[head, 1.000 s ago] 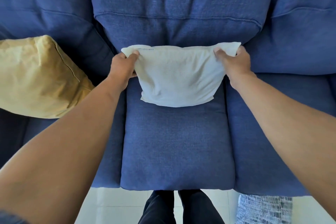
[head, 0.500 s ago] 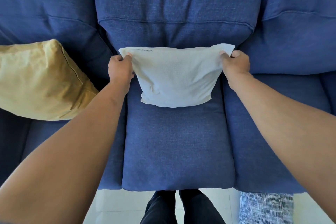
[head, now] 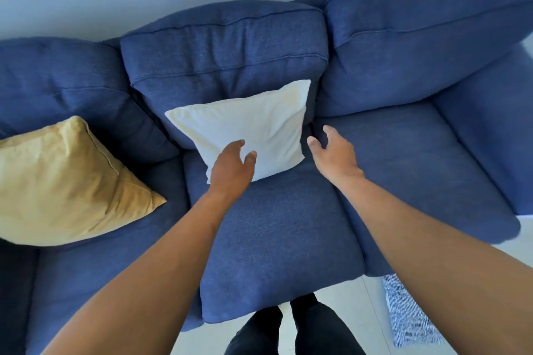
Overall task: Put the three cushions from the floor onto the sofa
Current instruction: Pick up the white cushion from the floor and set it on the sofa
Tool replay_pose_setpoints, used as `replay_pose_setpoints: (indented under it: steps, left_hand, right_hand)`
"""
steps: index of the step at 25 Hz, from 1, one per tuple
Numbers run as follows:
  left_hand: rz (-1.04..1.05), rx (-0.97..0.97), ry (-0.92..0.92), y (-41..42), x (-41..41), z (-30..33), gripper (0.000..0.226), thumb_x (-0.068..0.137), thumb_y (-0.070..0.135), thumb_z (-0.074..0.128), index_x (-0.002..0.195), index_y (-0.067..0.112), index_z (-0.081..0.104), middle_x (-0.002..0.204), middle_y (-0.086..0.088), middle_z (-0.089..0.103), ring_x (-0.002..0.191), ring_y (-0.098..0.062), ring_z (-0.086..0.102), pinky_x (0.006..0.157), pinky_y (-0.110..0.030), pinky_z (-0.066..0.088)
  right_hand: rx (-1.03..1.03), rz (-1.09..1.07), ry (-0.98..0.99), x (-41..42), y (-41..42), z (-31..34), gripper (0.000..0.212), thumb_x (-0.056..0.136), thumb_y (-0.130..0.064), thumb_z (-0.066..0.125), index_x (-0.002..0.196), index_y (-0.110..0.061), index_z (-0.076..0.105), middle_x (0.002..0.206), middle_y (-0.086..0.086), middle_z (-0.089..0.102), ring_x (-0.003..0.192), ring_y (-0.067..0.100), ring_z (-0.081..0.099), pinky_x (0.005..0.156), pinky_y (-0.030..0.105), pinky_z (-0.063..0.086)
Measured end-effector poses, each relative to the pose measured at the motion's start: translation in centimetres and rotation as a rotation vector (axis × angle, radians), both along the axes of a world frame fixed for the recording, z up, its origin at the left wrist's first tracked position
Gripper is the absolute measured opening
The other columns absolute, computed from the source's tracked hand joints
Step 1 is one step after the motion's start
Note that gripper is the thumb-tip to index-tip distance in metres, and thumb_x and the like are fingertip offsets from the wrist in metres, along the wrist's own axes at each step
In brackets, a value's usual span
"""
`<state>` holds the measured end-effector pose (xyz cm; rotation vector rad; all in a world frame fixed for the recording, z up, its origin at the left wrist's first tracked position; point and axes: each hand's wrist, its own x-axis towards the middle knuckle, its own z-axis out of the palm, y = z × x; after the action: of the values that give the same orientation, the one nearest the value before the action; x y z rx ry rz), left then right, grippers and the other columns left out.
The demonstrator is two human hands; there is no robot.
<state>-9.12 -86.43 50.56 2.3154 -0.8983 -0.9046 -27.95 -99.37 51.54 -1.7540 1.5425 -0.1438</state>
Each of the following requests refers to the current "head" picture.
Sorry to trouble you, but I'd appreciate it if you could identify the person's right leg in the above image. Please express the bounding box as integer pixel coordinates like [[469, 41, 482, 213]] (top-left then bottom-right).
[[290, 293, 367, 355]]

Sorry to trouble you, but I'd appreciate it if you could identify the white throw pillow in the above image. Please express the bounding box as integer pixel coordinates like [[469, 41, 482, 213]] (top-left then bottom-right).
[[164, 79, 312, 184]]

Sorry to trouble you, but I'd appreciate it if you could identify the person's right forearm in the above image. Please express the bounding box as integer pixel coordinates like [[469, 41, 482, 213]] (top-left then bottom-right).
[[333, 173, 533, 355]]

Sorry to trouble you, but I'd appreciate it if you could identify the blue and white woven rug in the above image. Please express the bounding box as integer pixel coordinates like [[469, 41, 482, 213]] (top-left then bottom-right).
[[382, 273, 444, 348]]

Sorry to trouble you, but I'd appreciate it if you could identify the person's right hand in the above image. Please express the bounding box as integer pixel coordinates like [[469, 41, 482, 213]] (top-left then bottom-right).
[[306, 125, 366, 190]]

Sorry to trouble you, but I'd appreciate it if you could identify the person's left leg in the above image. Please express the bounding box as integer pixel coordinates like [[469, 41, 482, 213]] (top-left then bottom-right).
[[224, 306, 284, 355]]

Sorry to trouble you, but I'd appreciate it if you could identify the yellow throw pillow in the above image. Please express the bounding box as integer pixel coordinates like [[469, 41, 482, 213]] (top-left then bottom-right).
[[0, 116, 167, 247]]

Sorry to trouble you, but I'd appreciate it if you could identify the person's left forearm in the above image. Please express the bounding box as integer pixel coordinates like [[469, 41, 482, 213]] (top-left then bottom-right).
[[41, 184, 251, 355]]

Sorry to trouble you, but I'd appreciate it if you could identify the blue fabric sofa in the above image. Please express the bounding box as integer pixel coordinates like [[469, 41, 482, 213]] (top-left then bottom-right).
[[0, 0, 533, 355]]

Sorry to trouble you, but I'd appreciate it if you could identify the blue sofa seat cushion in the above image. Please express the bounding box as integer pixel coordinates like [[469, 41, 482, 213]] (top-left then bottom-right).
[[25, 155, 205, 355], [183, 125, 366, 324], [312, 100, 521, 277]]

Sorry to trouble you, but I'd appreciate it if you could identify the person's left hand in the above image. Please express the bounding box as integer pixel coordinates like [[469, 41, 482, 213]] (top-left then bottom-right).
[[207, 140, 258, 198]]

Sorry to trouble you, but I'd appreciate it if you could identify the person's leg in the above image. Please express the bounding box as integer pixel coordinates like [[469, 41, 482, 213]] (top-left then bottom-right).
[[224, 306, 284, 355], [290, 293, 367, 355]]

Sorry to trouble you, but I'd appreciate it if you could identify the blue sofa back cushion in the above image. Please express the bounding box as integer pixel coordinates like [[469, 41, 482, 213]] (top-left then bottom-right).
[[120, 0, 330, 150], [316, 0, 533, 118], [0, 37, 180, 165]]

